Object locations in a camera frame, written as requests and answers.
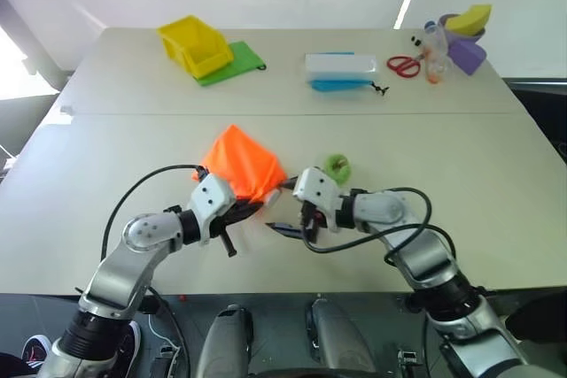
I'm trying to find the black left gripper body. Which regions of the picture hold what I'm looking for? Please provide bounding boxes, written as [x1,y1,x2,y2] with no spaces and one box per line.
[211,200,264,237]

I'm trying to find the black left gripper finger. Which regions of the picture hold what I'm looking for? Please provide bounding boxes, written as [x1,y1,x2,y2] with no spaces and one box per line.
[221,224,238,259]

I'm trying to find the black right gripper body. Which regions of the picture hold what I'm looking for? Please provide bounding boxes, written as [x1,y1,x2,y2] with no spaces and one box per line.
[299,202,332,242]

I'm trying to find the orange fabric pouch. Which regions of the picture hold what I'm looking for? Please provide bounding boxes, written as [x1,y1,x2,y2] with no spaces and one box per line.
[190,124,289,207]

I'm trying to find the blue fabric pouch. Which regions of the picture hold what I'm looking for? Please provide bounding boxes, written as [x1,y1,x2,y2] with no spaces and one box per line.
[307,78,391,98]

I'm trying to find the green fabric pouch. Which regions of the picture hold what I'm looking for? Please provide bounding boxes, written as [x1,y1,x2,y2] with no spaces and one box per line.
[196,40,268,88]

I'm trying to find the dark grey rounded shell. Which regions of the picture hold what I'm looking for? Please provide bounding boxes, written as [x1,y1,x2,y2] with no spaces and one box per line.
[304,297,378,378]
[197,304,255,378]

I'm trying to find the clear white plastic box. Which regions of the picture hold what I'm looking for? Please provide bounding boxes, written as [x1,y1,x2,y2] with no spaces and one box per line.
[304,52,382,84]

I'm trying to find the black sneaker white sole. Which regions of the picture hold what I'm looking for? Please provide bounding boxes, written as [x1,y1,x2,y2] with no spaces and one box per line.
[115,320,143,371]

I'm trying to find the yellow plastic bin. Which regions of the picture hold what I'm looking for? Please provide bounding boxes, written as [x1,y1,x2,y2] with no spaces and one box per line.
[156,14,235,81]

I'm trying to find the red scissors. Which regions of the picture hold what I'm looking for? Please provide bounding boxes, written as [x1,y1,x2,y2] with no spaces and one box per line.
[386,52,426,80]

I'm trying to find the clear plastic bottle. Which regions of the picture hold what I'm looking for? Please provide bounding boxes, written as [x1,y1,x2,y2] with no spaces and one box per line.
[423,19,454,86]

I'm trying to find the black striped sneaker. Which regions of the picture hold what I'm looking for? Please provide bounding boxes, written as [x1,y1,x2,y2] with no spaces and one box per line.
[21,334,59,374]

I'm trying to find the black furniture edge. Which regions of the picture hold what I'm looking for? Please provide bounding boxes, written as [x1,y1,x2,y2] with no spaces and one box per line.
[503,76,567,143]

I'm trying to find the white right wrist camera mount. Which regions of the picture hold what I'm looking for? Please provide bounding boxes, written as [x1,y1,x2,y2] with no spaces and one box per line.
[291,166,345,231]

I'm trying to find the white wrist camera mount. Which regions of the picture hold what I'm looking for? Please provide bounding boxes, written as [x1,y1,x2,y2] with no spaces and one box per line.
[291,166,345,231]
[189,173,237,246]

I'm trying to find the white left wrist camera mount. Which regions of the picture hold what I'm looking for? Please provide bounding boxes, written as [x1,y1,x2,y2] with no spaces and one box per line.
[189,173,237,246]

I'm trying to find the green ring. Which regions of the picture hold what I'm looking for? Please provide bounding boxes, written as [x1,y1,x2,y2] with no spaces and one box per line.
[321,152,353,186]

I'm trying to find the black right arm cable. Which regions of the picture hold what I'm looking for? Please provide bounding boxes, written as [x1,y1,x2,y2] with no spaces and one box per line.
[302,186,457,266]

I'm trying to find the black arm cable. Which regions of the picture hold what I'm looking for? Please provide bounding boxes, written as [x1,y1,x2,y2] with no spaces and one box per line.
[302,186,457,266]
[100,164,210,262]

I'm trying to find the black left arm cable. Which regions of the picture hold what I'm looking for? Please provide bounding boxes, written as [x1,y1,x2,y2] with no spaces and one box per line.
[100,164,210,262]

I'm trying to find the thin white cable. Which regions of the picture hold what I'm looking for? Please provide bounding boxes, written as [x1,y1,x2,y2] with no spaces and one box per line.
[147,312,183,371]

